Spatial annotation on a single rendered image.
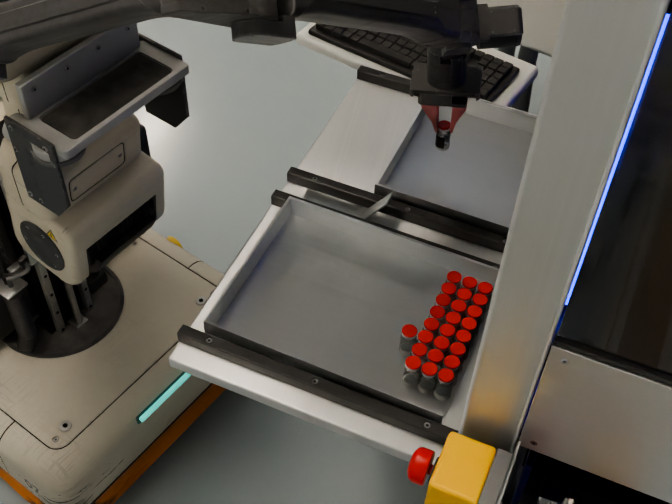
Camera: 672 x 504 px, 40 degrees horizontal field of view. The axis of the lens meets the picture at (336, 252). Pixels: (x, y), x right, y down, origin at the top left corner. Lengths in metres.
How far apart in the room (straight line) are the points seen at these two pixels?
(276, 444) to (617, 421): 1.33
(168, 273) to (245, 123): 0.89
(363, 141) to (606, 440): 0.73
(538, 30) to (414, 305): 0.75
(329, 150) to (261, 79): 1.57
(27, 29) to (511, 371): 0.62
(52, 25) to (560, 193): 0.55
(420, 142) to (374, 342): 0.41
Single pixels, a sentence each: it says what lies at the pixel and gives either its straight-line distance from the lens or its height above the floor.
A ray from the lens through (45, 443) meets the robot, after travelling 1.94.
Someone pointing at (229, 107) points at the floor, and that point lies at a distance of 2.97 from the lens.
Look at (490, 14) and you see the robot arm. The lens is 1.31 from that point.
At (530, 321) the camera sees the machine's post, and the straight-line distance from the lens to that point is 0.87.
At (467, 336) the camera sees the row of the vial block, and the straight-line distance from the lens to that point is 1.23.
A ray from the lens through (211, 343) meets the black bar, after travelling 1.24.
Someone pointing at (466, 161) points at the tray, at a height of 0.88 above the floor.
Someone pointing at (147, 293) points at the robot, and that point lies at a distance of 2.11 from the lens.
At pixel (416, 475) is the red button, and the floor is 1.00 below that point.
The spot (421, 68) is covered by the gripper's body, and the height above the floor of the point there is 1.06.
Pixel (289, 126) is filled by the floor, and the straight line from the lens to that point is 2.89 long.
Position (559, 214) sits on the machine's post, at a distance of 0.77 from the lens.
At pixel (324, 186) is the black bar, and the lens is 1.43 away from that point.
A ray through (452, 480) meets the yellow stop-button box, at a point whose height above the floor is 1.03.
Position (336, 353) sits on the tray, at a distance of 1.25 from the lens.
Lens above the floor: 1.91
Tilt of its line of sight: 49 degrees down
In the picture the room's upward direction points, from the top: 2 degrees clockwise
